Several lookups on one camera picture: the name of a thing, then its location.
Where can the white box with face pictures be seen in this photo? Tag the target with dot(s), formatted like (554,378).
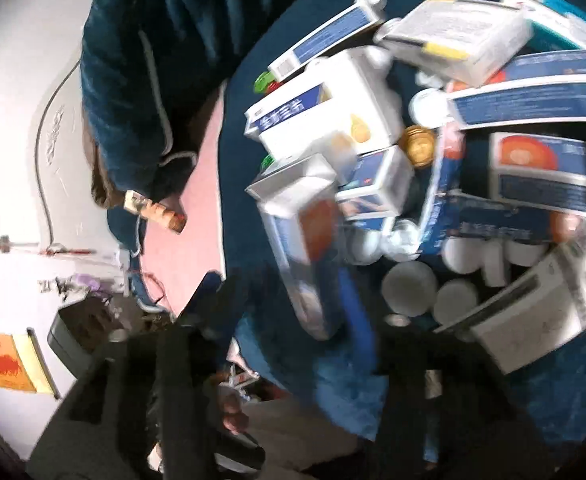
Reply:
(373,185)

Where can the red tasselled ornament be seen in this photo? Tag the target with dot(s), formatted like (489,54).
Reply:
(43,249)

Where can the white carved headboard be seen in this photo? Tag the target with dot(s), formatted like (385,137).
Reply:
(23,110)

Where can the pink bed sheet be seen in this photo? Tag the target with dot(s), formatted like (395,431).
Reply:
(198,200)

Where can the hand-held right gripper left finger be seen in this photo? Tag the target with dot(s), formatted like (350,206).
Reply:
(208,285)

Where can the white box with yellow drop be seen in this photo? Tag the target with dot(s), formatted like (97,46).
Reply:
(323,105)

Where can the blue medicine box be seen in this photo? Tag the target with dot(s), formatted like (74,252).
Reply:
(498,222)

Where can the brown cloth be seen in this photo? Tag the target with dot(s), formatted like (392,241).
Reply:
(100,175)

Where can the gold jar lid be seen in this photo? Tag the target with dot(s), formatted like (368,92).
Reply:
(419,146)

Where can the long white box blue panel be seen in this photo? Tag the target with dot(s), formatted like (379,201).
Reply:
(323,35)

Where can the black box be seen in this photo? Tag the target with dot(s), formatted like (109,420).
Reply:
(73,330)

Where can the yellow wall scroll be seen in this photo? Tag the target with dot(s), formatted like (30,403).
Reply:
(3,365)

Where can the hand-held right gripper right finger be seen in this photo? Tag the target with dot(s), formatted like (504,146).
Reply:
(350,305)

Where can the white box with yellow label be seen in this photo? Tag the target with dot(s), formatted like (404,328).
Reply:
(453,35)

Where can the dark blue quilt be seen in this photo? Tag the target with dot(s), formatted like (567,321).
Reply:
(138,60)

